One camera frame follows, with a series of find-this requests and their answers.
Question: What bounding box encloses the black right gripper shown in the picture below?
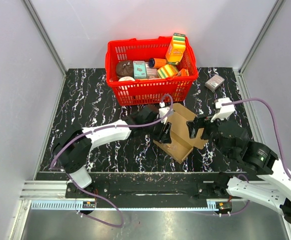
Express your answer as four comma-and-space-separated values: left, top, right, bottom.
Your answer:
185, 110, 232, 159

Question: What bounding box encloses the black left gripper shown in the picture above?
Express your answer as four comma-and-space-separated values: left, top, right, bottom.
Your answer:
143, 116, 172, 145

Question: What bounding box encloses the brown cardboard box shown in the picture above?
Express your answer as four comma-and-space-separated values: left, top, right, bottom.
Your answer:
153, 103, 208, 164

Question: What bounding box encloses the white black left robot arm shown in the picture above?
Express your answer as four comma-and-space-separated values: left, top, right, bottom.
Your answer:
51, 104, 173, 198

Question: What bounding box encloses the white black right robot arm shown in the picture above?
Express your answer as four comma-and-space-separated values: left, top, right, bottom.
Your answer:
186, 116, 291, 224

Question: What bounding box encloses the pink small food box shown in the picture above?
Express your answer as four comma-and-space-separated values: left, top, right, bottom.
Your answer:
145, 62, 159, 79

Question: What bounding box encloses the teal small carton box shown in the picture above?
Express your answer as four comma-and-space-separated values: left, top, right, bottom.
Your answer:
132, 60, 147, 79

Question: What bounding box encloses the tall orange sponge box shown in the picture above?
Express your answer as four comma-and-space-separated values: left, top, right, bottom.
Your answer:
165, 33, 186, 66

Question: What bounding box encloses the white wrapped tissue pack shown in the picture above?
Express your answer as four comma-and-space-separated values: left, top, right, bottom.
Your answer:
204, 74, 225, 92

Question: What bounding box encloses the red plastic shopping basket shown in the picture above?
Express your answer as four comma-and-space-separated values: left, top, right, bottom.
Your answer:
105, 33, 199, 106

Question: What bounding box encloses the orange snack packet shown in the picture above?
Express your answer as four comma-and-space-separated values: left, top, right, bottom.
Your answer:
176, 68, 189, 77

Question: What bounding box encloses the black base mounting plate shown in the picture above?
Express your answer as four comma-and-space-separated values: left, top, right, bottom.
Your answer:
67, 172, 231, 199

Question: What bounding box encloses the yellow green sponge pack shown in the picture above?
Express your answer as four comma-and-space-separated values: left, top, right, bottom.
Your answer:
157, 64, 179, 79

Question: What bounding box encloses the orange cylindrical can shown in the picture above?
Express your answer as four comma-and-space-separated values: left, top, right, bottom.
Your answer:
148, 58, 167, 69

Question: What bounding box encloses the white round lid container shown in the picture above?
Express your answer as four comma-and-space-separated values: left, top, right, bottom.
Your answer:
118, 76, 135, 82

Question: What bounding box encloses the brown round chocolate cake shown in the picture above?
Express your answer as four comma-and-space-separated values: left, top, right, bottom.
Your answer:
115, 60, 134, 78

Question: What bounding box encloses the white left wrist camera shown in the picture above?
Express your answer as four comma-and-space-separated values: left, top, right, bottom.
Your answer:
158, 102, 173, 125

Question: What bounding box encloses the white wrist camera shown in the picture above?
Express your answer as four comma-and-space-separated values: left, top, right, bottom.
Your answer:
158, 102, 173, 125
210, 97, 235, 123

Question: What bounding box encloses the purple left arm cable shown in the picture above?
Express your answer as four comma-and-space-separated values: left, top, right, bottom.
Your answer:
49, 93, 174, 228

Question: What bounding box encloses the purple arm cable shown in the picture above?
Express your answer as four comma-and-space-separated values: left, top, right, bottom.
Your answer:
220, 97, 291, 217
49, 93, 174, 228

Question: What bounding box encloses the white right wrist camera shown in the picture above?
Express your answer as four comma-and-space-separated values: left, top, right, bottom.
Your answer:
210, 97, 235, 123

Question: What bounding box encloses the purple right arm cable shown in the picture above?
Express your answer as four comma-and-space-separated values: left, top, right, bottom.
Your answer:
220, 97, 291, 217

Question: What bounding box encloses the aluminium frame rail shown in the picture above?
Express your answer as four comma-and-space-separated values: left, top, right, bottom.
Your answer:
20, 181, 241, 211

